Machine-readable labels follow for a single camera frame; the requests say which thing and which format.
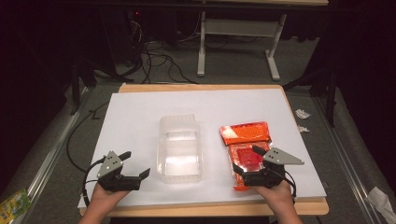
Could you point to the clear plastic container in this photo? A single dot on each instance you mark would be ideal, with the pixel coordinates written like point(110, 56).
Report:
point(180, 149)

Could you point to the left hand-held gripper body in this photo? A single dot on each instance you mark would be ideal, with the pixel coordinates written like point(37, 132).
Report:
point(115, 183)

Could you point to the red clear-window food packet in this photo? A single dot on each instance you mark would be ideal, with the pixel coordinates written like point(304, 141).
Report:
point(247, 158)

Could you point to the black metal stand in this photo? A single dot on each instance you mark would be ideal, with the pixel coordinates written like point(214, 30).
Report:
point(325, 90)
point(76, 84)

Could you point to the crumpled white paper scrap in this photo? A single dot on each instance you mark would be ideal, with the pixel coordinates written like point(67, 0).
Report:
point(302, 114)
point(303, 128)

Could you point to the person's right hand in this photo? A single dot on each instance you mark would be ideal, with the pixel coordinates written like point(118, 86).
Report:
point(276, 195)

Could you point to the green yellow packet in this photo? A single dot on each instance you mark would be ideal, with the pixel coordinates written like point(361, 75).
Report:
point(13, 207)

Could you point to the grey metal floor rail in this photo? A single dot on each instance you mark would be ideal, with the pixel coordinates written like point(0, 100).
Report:
point(51, 155)
point(345, 155)

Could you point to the white metal desk frame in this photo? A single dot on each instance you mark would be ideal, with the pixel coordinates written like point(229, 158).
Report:
point(239, 28)

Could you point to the orange foil snack packet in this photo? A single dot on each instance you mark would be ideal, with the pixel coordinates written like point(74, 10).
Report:
point(246, 133)

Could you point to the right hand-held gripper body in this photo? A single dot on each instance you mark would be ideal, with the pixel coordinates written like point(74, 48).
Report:
point(264, 179)

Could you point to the white board sheet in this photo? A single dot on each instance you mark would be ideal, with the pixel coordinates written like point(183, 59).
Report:
point(134, 124)

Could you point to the person's left hand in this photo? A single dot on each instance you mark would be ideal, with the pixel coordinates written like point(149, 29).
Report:
point(107, 196)

